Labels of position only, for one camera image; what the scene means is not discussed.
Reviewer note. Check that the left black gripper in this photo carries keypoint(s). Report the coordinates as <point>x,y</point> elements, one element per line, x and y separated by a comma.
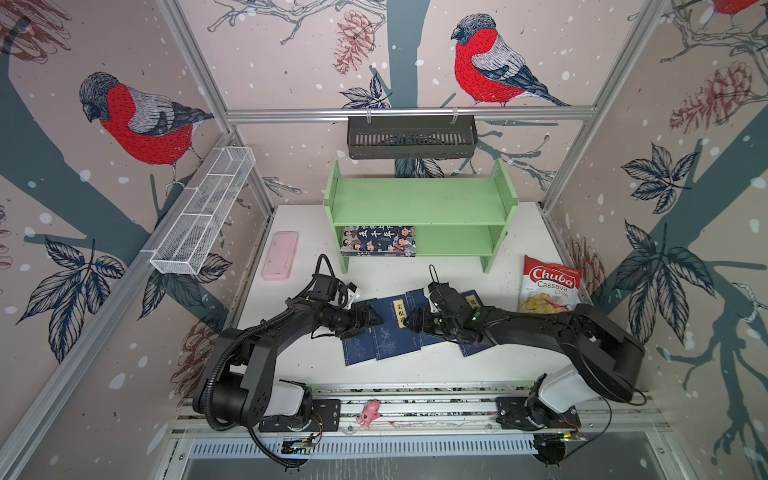
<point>357,325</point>

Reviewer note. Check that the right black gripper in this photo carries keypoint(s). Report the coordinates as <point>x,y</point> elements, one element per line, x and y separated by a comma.
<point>423,320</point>

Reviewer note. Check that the illustrated Chinese history book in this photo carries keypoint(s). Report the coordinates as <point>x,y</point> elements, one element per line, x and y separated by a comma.
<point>399,241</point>

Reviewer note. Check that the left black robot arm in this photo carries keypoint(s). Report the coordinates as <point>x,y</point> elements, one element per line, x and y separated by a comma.
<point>238,383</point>

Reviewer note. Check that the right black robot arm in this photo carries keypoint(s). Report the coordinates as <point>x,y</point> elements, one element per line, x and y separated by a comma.
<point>605,359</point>

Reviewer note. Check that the far left navy booklet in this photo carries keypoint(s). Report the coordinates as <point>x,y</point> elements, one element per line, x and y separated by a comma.
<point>359,349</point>

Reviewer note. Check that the pink pig toy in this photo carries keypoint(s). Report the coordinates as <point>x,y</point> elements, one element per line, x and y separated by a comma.
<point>369,414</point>

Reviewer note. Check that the pink pencil case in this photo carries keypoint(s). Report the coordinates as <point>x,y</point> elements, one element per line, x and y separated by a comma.
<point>280,256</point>

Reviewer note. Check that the green wooden shelf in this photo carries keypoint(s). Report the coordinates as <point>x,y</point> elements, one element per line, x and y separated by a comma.
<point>453,217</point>

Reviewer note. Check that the red Chuba chips bag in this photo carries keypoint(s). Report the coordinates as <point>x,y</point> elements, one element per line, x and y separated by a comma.
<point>548,288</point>

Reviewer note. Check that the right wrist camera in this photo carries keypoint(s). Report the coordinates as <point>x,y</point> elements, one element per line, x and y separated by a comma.
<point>445,299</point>

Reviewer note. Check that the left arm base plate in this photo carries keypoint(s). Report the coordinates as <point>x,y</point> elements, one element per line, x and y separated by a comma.
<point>321,415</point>

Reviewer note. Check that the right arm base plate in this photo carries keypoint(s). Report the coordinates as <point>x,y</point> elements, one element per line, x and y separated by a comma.
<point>523,414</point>

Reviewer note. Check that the black hanging wire basket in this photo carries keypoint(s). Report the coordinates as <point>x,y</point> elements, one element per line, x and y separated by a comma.
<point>411,137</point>

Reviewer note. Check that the white mesh wall tray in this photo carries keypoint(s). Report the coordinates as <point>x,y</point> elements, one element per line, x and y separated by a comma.
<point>193,233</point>

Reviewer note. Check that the aluminium mounting rail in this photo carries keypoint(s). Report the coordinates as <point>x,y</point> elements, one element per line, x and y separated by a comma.
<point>469,408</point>

